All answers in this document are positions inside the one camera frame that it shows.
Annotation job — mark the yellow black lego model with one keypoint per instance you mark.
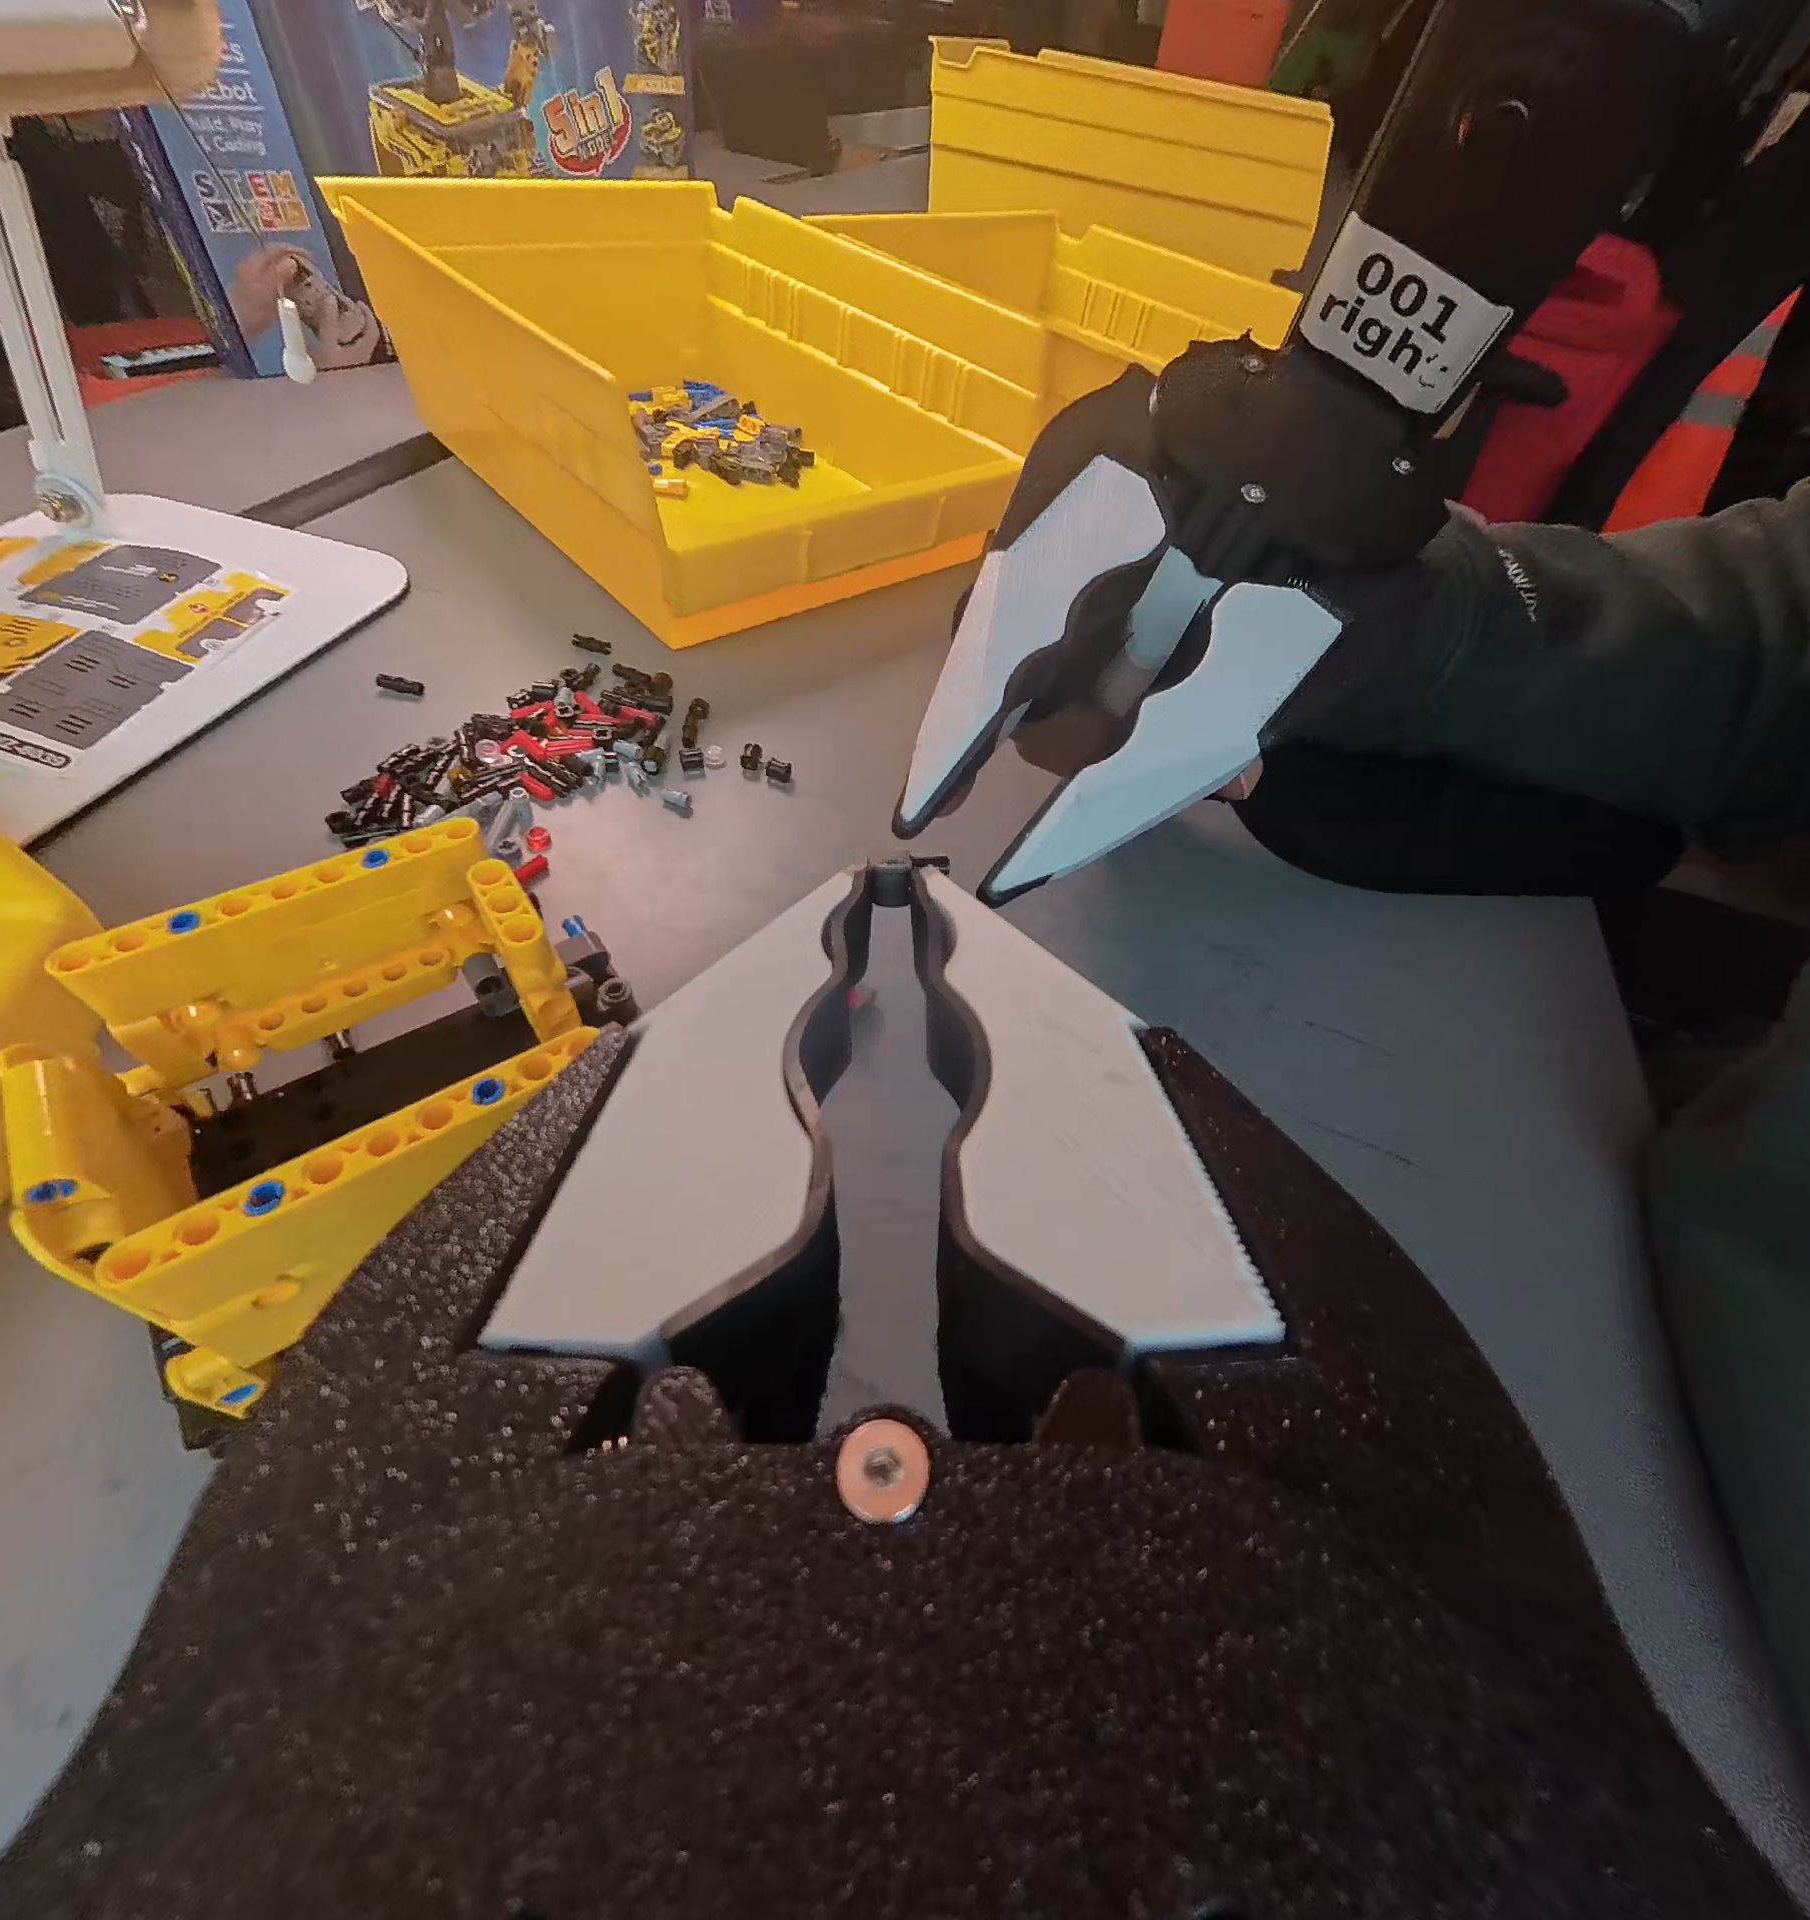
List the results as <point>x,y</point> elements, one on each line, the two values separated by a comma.
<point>276,1172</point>

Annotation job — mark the pile of small lego pins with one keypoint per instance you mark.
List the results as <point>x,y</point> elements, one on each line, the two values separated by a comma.
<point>547,749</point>

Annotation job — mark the printed instruction sheet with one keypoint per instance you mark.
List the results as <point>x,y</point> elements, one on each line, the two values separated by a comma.
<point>95,637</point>

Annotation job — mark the white book stand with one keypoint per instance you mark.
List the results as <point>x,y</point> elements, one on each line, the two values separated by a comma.
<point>305,573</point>

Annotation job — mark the yellow bin with small parts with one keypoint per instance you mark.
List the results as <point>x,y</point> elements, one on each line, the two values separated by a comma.
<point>514,334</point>

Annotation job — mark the grey lego connector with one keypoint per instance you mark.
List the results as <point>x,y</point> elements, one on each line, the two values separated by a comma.
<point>889,887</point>

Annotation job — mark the empty yellow storage bin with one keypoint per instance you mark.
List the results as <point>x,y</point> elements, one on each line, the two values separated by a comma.
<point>1145,150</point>

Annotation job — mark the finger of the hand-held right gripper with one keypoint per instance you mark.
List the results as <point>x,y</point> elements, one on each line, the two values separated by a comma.
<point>1019,634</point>
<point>1191,721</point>

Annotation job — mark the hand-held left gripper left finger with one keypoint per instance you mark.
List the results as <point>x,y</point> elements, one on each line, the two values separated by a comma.
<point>664,1201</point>

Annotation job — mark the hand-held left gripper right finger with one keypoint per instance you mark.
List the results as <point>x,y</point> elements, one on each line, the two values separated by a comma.
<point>1116,1201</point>

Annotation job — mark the blue robot kit box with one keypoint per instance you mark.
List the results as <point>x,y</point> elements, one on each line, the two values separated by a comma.
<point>199,150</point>

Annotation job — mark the heap of lego parts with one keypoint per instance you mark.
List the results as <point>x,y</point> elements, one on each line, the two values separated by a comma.
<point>721,440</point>

